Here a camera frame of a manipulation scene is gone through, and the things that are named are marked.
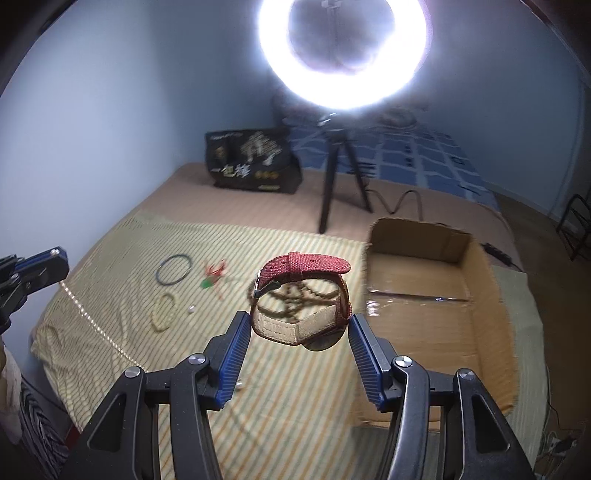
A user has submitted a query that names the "red strap wristwatch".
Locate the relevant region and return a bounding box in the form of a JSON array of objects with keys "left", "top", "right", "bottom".
[{"left": 249, "top": 252, "right": 352, "bottom": 352}]

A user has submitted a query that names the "cream bead bracelet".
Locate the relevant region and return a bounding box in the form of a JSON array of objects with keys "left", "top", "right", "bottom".
[{"left": 150, "top": 292, "right": 178, "bottom": 332}]

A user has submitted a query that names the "brown wooden bead necklace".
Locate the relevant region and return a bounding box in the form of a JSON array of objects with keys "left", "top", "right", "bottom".
[{"left": 257, "top": 280, "right": 343, "bottom": 324}]

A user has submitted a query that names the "red string jade pendant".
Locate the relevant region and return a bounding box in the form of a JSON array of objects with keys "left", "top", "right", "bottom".
[{"left": 200, "top": 260, "right": 226, "bottom": 300}]

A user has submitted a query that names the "small pearl necklace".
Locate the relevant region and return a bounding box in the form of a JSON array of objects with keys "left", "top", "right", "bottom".
[{"left": 60, "top": 280, "right": 139, "bottom": 368}]

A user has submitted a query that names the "dark blue bangle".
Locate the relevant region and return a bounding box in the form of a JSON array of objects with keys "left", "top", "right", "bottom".
[{"left": 154, "top": 253, "right": 193, "bottom": 287}]

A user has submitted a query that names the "open cardboard box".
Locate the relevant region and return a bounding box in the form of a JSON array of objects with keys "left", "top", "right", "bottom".
[{"left": 365, "top": 218, "right": 519, "bottom": 414}]

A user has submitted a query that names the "striped yellow cloth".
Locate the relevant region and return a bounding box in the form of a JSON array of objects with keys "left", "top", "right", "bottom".
[{"left": 29, "top": 209, "right": 551, "bottom": 480}]

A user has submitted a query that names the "black printed shopping bag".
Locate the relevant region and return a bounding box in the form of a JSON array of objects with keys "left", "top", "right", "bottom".
[{"left": 205, "top": 127, "right": 303, "bottom": 194}]

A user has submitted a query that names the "blue patterned quilt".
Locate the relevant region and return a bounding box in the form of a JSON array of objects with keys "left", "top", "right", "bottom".
[{"left": 287, "top": 124, "right": 502, "bottom": 213}]

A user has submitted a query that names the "black clothes rack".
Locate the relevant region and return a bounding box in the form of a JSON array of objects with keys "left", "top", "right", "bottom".
[{"left": 556, "top": 194, "right": 591, "bottom": 261}]

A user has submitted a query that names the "black power cable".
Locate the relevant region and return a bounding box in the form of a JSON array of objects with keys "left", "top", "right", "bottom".
[{"left": 359, "top": 179, "right": 525, "bottom": 271}]

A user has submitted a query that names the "white ring light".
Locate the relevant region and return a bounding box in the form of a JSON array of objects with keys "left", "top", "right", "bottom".
[{"left": 256, "top": 1, "right": 432, "bottom": 111}]

